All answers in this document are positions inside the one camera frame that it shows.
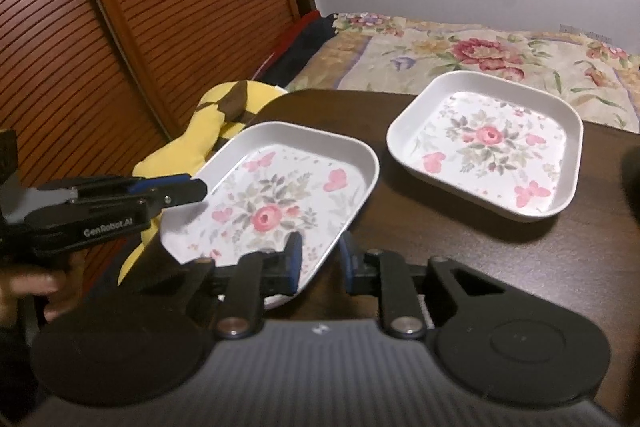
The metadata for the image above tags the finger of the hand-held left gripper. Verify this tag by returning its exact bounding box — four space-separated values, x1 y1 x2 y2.
75 173 195 200
127 179 209 220

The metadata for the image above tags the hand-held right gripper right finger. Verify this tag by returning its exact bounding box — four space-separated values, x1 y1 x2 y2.
339 232 507 339

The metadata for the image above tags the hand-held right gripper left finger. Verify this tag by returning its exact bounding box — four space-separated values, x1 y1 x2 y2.
135 231 304 339

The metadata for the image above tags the white floral rectangular plate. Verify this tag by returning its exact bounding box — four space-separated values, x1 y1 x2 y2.
386 71 585 224
159 121 380 310

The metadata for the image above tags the person's left hand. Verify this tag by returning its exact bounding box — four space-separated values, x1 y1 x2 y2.
0 252 87 324

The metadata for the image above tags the yellow plush toy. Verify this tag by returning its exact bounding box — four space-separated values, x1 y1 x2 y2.
117 81 288 285

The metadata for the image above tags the red and black cloth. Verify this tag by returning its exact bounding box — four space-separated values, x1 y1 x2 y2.
255 9 337 88

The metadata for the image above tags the floral bed blanket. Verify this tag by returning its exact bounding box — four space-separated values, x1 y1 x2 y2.
285 12 640 132

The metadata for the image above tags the white wall outlet strip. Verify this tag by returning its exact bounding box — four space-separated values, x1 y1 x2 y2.
558 23 614 42

